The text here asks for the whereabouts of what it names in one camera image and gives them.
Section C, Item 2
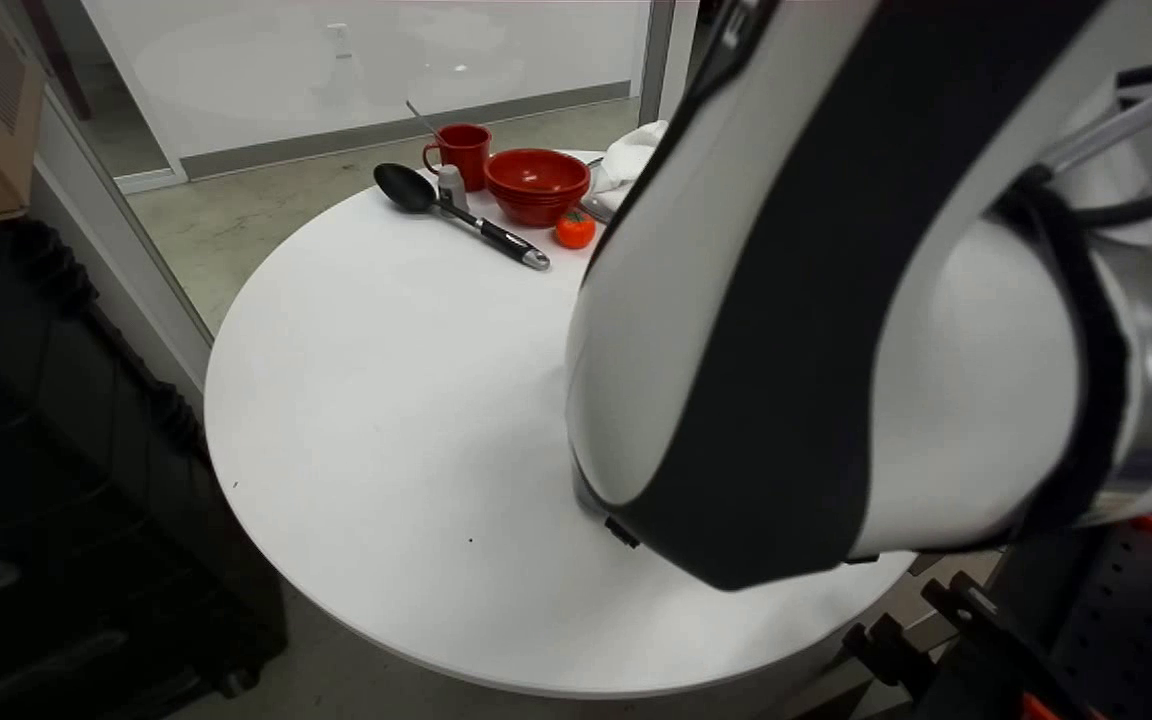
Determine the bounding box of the black ladle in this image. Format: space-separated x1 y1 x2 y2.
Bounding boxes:
373 158 557 276

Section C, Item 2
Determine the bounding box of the black perforated base board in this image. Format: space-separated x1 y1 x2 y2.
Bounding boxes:
998 485 1152 720

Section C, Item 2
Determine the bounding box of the white cloth red print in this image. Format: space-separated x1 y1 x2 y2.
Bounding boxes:
585 115 673 222

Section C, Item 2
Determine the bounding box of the red bowl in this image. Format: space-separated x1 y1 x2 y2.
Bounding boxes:
478 147 593 232

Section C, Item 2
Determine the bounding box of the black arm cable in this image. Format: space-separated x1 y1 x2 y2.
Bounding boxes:
990 55 1152 237

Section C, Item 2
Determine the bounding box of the black drawer cabinet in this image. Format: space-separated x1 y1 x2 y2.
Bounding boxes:
0 214 287 720

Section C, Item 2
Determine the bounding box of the red cup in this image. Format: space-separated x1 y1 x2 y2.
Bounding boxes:
421 121 495 195

